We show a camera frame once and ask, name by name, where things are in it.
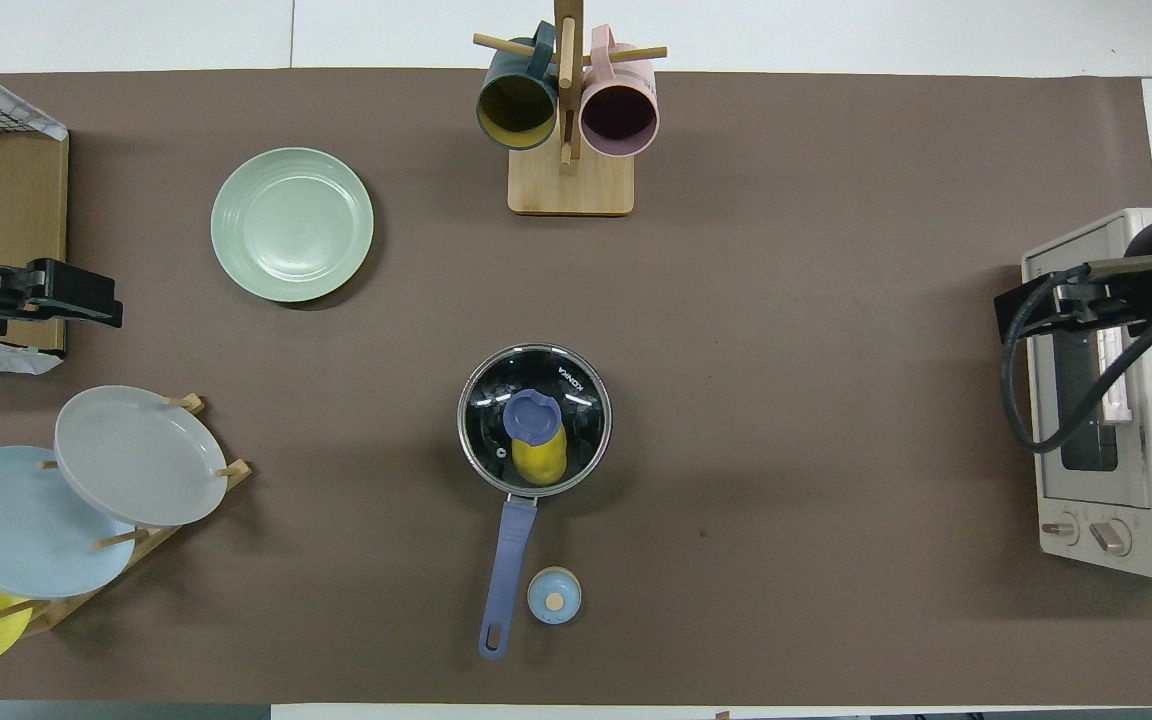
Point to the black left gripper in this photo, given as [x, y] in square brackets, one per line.
[56, 290]

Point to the glass lid with blue knob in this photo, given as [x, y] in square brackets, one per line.
[533, 415]

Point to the grey plate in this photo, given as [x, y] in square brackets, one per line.
[136, 455]

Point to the light blue plate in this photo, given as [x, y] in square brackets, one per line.
[16, 525]

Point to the green plate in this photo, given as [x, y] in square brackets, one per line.
[291, 225]

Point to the wooden plate rack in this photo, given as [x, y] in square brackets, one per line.
[121, 540]

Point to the dark blue pot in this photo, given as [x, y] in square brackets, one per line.
[506, 580]

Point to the brown wooden shelf board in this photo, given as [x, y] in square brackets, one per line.
[16, 200]

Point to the white toaster oven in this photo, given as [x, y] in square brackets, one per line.
[1086, 500]

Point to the brown table mat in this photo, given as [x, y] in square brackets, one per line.
[836, 500]

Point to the teal mug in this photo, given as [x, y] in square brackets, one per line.
[516, 110]

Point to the wooden mug tree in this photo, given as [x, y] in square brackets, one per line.
[571, 185]

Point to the pink mug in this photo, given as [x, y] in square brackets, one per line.
[619, 115]

